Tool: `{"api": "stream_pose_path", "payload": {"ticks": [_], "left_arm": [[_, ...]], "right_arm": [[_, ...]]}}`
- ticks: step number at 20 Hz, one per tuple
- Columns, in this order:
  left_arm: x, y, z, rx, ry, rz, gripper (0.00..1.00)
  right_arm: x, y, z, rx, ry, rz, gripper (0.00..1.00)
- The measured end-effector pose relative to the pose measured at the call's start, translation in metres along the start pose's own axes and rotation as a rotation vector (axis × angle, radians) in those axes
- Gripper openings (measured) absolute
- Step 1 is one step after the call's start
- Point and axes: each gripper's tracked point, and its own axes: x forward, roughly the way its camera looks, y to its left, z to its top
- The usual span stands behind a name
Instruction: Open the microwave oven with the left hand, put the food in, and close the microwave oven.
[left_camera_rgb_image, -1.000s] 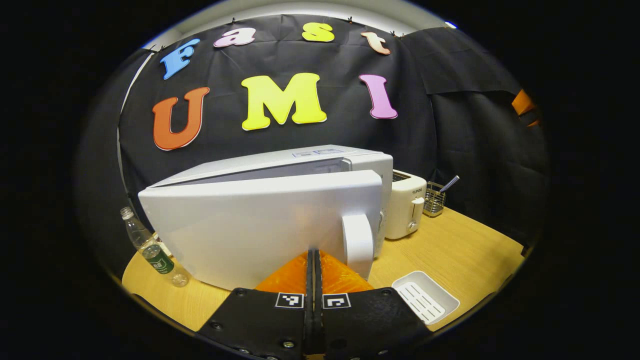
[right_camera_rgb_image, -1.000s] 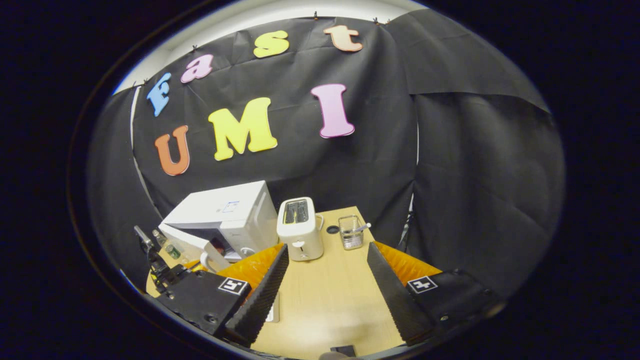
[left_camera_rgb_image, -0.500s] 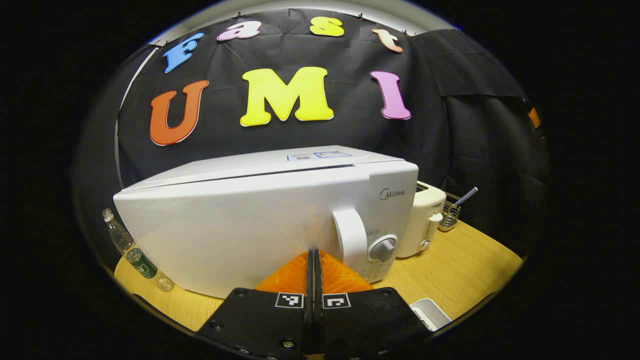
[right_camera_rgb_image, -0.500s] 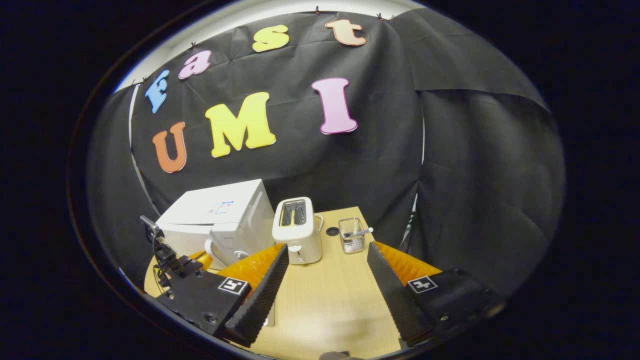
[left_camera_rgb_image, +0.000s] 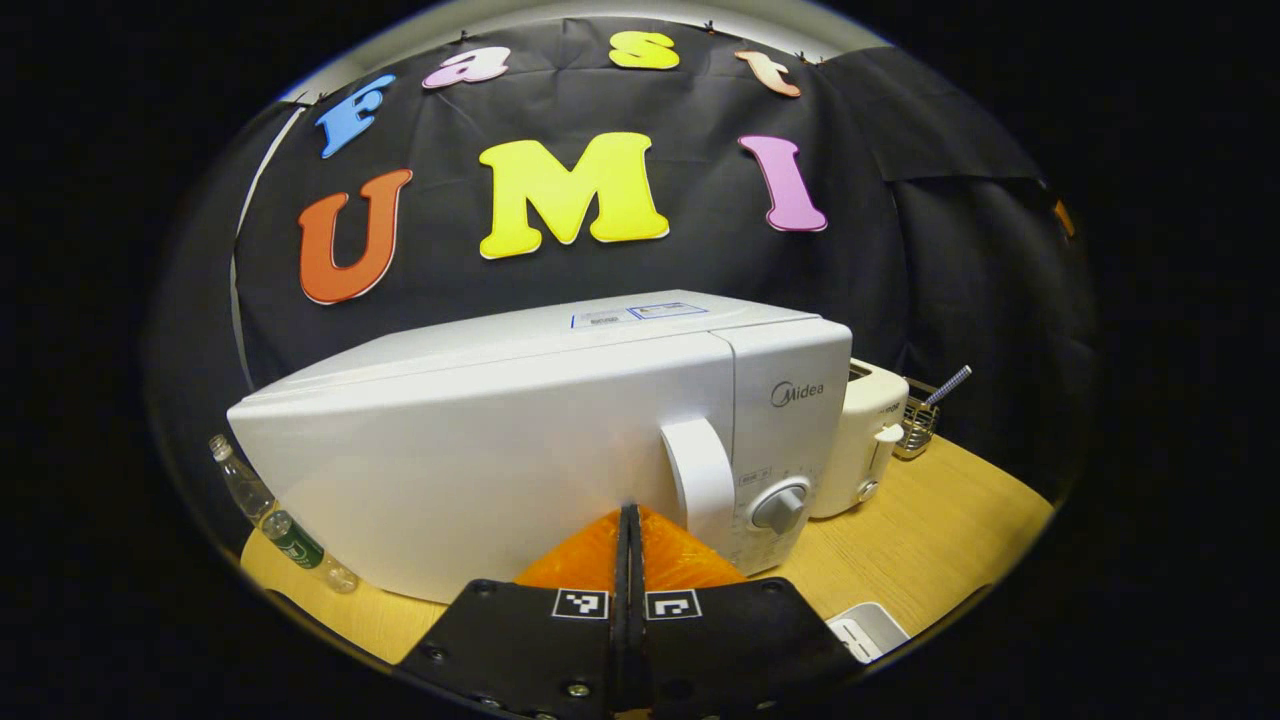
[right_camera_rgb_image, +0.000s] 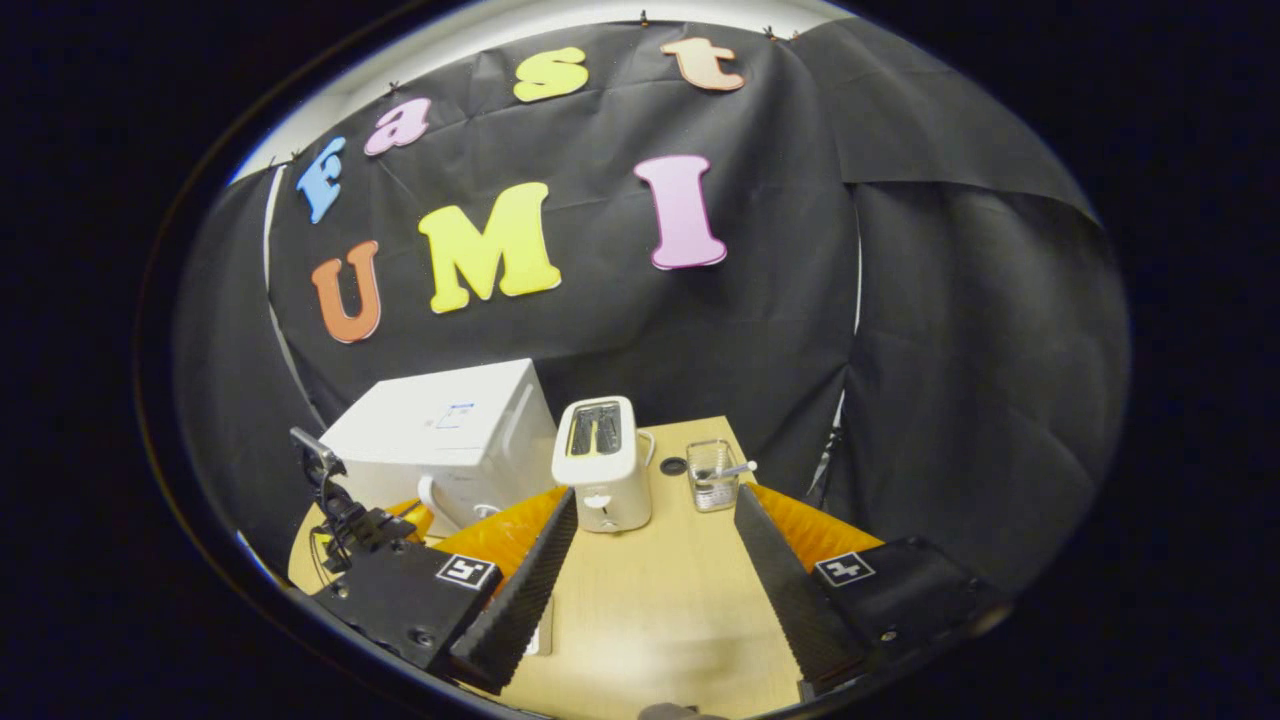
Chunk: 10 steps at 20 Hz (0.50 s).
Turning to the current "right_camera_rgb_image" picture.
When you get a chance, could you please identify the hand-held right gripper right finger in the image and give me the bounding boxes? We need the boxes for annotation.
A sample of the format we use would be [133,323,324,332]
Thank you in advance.
[733,483,1013,698]

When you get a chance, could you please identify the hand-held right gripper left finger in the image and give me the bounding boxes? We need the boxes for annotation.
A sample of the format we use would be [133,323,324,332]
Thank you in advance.
[312,487,580,693]

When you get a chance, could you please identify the white microwave oven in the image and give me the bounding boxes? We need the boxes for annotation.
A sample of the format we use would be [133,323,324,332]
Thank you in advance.
[318,358,559,533]

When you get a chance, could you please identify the small square utensil holder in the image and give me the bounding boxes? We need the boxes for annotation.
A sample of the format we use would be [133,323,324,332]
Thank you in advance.
[686,439,742,514]

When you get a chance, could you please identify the cream toaster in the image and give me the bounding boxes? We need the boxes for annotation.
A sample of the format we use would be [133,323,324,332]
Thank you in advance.
[551,396,654,534]

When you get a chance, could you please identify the black backdrop cloth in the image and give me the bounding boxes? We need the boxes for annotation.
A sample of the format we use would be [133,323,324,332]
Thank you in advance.
[175,20,1131,591]

